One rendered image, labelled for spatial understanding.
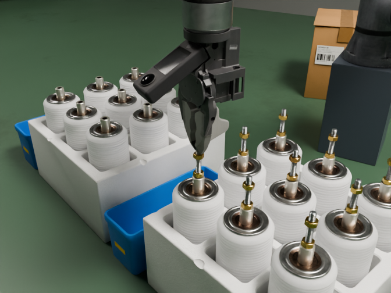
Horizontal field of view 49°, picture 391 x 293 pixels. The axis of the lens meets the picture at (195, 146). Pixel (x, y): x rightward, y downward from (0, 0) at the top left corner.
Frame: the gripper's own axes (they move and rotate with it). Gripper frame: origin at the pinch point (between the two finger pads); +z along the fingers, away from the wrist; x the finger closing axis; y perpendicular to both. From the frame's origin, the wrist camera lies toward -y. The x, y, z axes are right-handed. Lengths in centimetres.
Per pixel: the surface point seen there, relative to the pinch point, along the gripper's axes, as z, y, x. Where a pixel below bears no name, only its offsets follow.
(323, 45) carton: 12, 95, 56
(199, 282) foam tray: 20.5, -5.7, -9.9
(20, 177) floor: 34, -21, 63
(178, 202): 10.0, -4.0, -0.5
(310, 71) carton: 23, 93, 58
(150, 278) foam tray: 32.0, -8.0, 5.1
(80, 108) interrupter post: 7.6, -6.3, 42.0
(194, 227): 14.2, -2.5, -3.6
